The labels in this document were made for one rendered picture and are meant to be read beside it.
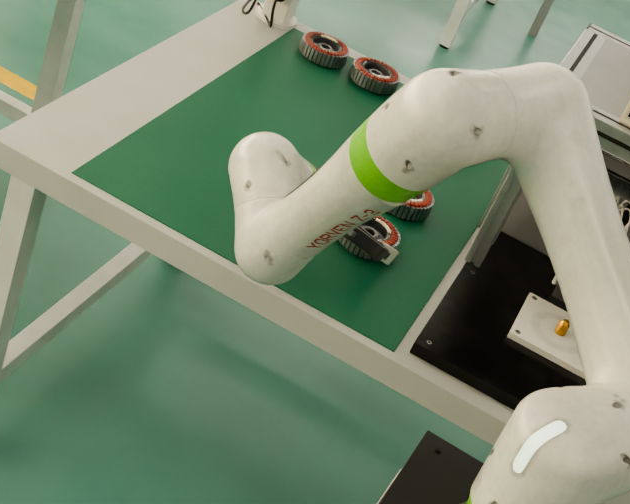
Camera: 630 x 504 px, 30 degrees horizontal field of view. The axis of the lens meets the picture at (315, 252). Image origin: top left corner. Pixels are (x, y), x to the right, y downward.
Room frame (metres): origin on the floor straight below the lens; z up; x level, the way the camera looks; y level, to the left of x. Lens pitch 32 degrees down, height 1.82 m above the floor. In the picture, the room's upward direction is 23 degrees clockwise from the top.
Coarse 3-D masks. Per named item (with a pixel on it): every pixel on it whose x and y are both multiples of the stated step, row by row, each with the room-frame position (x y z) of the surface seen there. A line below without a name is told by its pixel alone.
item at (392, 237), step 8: (368, 224) 1.81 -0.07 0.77; (376, 224) 1.81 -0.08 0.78; (384, 224) 1.80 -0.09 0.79; (392, 224) 1.81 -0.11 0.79; (368, 232) 1.79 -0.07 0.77; (376, 232) 1.78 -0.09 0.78; (384, 232) 1.80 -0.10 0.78; (392, 232) 1.79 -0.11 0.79; (344, 240) 1.73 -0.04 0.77; (384, 240) 1.76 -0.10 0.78; (392, 240) 1.76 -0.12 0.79; (400, 240) 1.78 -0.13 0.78; (352, 248) 1.72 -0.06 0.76; (360, 248) 1.73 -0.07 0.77; (360, 256) 1.72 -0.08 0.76
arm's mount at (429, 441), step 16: (416, 448) 1.19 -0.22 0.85; (432, 448) 1.21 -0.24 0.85; (448, 448) 1.22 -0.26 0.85; (416, 464) 1.17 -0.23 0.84; (432, 464) 1.18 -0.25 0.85; (448, 464) 1.19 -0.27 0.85; (464, 464) 1.20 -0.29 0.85; (480, 464) 1.21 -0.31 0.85; (400, 480) 1.13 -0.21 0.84; (416, 480) 1.14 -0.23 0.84; (432, 480) 1.15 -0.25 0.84; (448, 480) 1.16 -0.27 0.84; (464, 480) 1.17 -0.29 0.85; (384, 496) 1.09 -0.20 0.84; (400, 496) 1.10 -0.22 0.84; (416, 496) 1.11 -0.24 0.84; (432, 496) 1.12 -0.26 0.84; (448, 496) 1.13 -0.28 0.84; (464, 496) 1.14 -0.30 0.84
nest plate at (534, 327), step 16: (528, 304) 1.75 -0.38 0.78; (544, 304) 1.77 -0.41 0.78; (528, 320) 1.70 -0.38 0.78; (544, 320) 1.72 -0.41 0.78; (512, 336) 1.64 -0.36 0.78; (528, 336) 1.65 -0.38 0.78; (544, 336) 1.67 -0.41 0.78; (560, 336) 1.69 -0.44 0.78; (544, 352) 1.63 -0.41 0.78; (560, 352) 1.65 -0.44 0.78; (576, 352) 1.67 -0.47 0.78; (576, 368) 1.62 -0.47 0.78
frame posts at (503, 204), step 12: (516, 180) 1.83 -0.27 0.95; (504, 192) 1.82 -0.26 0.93; (516, 192) 1.82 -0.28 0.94; (492, 204) 1.83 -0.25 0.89; (504, 204) 1.83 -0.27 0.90; (492, 216) 1.82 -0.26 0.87; (504, 216) 1.82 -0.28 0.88; (480, 228) 1.83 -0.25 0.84; (492, 228) 1.82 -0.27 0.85; (480, 240) 1.82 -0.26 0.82; (492, 240) 1.82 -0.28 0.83; (468, 252) 1.83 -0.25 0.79; (480, 252) 1.82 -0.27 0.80; (480, 264) 1.82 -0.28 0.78
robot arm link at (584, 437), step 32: (608, 384) 1.14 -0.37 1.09; (512, 416) 1.06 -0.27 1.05; (544, 416) 1.04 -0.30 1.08; (576, 416) 1.05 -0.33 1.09; (608, 416) 1.07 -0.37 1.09; (512, 448) 1.02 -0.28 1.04; (544, 448) 1.00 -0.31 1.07; (576, 448) 1.01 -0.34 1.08; (608, 448) 1.03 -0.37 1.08; (480, 480) 1.05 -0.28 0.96; (512, 480) 1.01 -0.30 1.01; (544, 480) 0.99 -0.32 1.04; (576, 480) 0.99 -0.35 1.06; (608, 480) 1.01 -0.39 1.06
